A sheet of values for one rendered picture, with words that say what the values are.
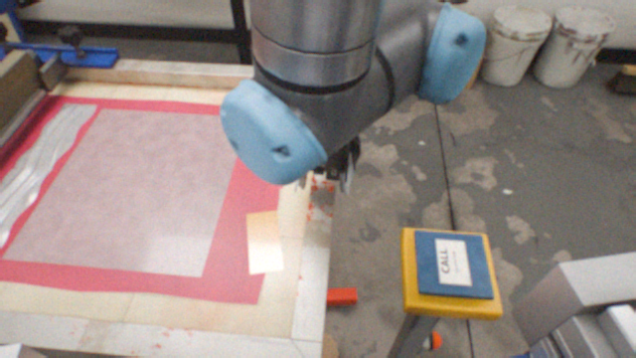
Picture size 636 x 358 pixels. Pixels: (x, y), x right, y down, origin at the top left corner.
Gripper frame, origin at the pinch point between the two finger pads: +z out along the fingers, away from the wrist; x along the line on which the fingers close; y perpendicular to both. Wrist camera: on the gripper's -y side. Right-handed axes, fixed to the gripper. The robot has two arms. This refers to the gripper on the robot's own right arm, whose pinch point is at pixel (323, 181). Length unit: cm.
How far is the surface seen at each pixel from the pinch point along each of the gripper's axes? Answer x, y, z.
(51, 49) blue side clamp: -61, -29, -2
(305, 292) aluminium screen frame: -0.7, 19.4, -0.8
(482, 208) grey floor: 69, -73, 98
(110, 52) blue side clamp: -47, -29, -2
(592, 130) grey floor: 138, -132, 98
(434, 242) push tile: 16.9, 9.0, 1.1
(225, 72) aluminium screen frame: -22.3, -26.5, -0.9
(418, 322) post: 18.0, 14.0, 19.5
